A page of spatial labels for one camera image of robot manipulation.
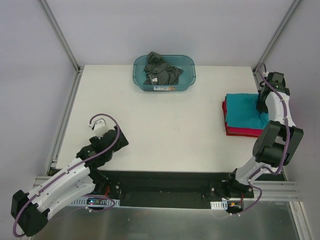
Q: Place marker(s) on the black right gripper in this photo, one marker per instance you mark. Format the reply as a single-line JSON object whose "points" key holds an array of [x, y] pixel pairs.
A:
{"points": [[261, 104]]}

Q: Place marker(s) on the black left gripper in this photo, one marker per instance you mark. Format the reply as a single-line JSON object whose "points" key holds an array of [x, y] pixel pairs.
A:
{"points": [[120, 138]]}

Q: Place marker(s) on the teal t shirt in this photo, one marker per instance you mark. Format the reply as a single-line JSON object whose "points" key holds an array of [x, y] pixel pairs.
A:
{"points": [[241, 111]]}

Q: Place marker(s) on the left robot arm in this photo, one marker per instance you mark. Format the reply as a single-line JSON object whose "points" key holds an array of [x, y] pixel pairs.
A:
{"points": [[33, 209]]}

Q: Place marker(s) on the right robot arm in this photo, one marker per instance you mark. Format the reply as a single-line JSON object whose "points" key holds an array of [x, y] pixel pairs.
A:
{"points": [[279, 140]]}

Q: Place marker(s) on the folded red t shirt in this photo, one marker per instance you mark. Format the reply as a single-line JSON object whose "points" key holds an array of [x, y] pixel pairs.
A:
{"points": [[238, 131]]}

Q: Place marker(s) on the dark grey crumpled shirt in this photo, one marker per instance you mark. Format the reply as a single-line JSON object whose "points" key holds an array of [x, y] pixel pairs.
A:
{"points": [[159, 72]]}

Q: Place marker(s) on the teal plastic bin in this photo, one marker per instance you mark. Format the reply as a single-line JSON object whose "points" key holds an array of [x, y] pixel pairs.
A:
{"points": [[183, 62]]}

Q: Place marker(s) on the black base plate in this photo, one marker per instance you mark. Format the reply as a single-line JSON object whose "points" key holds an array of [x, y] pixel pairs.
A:
{"points": [[180, 190]]}

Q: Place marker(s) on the left white cable duct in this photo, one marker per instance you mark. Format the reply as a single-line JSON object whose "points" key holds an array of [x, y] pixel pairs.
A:
{"points": [[94, 202]]}

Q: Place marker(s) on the white cable duct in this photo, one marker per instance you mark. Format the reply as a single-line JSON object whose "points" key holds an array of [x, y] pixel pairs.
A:
{"points": [[94, 202], [219, 205]]}

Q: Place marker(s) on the right aluminium frame post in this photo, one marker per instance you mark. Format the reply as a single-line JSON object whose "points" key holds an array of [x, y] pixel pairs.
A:
{"points": [[278, 32]]}

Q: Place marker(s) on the aluminium frame post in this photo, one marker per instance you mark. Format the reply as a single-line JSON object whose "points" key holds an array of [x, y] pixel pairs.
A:
{"points": [[278, 32], [59, 34]]}

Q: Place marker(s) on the aluminium front rail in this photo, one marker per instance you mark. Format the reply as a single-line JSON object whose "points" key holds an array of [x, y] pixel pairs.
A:
{"points": [[268, 190]]}

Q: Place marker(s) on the right white cable duct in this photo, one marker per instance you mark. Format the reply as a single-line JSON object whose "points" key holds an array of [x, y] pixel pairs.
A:
{"points": [[219, 205]]}

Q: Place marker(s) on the left aluminium frame post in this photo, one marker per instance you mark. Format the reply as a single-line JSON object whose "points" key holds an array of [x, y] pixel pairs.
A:
{"points": [[59, 34]]}

